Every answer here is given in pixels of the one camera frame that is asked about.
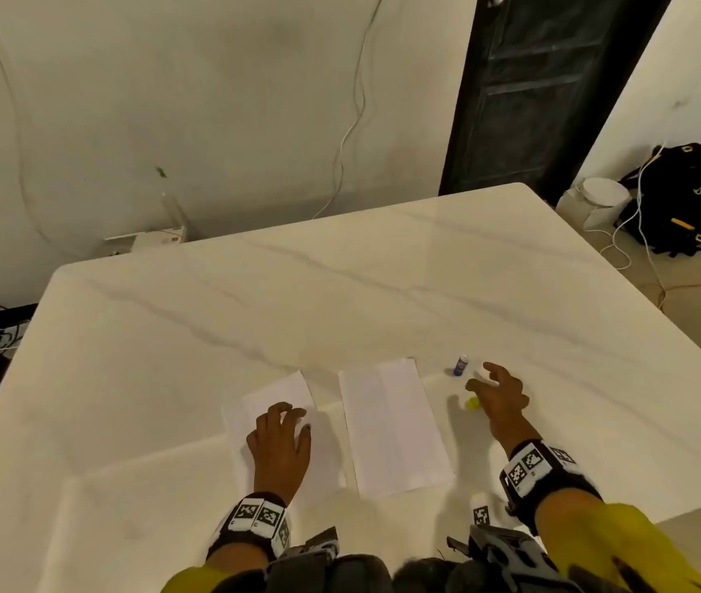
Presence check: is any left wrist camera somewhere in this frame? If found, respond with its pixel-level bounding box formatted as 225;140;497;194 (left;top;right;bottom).
266;527;343;578

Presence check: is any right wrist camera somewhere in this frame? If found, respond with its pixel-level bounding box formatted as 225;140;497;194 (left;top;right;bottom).
446;523;569;593

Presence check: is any white folded paper sheet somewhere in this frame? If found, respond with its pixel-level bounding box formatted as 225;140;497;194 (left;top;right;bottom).
337;357;456;500

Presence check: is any white paper sheet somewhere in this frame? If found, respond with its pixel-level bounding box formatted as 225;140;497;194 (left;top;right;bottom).
337;357;456;500
221;370;349;496

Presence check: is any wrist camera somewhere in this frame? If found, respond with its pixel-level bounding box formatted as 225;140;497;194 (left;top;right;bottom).
446;523;569;593
266;527;343;578

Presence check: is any right wristband with marker tags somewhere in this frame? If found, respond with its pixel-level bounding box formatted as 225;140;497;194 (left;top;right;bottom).
498;439;603;537

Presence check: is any black backpack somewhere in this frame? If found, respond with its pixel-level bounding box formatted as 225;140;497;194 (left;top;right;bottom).
615;143;701;259

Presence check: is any person's left hand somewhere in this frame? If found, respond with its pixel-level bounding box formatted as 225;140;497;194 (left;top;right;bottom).
245;401;314;506

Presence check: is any left wristband with marker tags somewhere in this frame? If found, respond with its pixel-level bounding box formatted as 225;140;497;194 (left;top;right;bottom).
205;492;293;563

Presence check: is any white plastic jar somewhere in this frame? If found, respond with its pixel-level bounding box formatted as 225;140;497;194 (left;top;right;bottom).
556;176;633;233

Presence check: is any thin grey wall cable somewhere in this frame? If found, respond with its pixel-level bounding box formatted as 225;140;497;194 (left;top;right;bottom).
0;0;112;257

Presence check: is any white cable on wall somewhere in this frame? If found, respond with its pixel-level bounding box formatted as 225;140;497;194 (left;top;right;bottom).
311;0;388;221

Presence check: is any person's left forearm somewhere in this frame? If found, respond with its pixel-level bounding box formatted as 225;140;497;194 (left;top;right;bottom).
162;542;272;593

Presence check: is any black wooden door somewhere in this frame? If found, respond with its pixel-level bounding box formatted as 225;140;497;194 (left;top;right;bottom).
439;0;676;205

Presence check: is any white power strip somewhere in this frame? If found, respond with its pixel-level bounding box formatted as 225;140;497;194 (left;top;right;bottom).
104;224;189;258

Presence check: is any white cable on floor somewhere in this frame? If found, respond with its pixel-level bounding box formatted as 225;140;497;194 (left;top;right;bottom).
584;143;668;304

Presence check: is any person's right hand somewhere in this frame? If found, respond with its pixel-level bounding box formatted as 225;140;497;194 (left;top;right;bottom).
465;362;540;456

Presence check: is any person's right forearm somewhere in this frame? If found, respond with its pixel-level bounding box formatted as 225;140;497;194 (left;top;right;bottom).
535;486;701;593

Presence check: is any wristband with marker tags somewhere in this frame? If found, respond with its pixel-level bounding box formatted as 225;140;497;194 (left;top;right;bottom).
498;439;603;537
205;492;293;563

